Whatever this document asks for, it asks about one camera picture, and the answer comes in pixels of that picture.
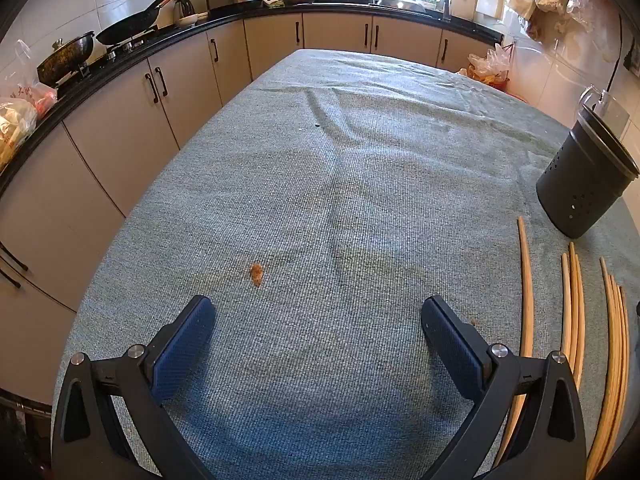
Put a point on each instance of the plastic bag of orange food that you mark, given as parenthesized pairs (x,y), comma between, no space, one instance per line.
(489,67)

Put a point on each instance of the dark lidded frying pan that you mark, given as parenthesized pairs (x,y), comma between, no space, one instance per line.
(65,60)

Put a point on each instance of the red-print plastic bag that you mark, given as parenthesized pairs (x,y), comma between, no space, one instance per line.
(27,87)

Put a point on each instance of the plastic bag of yellow food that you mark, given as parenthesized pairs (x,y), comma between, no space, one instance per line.
(12,130)

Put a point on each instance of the black kitchen countertop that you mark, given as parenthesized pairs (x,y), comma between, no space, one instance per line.
(220,20)

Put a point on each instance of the white power socket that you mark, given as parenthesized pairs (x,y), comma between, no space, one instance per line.
(631,57)

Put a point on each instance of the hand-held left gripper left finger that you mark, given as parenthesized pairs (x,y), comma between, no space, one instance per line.
(187,345)

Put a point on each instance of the dark grey utensil holder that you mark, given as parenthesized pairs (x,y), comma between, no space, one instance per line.
(580,180)

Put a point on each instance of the beige kitchen cabinets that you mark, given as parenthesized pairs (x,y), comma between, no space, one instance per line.
(130,110)

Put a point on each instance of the gas stove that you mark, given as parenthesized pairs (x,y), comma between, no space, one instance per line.
(117,52)

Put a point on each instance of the clear glass pitcher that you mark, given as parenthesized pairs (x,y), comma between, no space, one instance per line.
(607,105)

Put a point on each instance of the metal basin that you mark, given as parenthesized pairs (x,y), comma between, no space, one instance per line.
(400,2)

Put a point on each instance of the wooden chopstick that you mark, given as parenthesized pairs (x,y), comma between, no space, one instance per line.
(526,285)
(610,310)
(574,290)
(565,305)
(618,310)
(626,335)
(581,320)

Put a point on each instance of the white bowl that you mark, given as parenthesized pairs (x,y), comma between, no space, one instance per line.
(186,21)

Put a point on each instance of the metal kettle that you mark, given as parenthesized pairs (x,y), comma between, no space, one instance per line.
(184,7)

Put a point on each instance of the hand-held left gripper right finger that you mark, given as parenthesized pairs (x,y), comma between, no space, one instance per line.
(452,345)

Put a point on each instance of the blue-green table cloth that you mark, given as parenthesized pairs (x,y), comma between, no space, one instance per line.
(325,200)

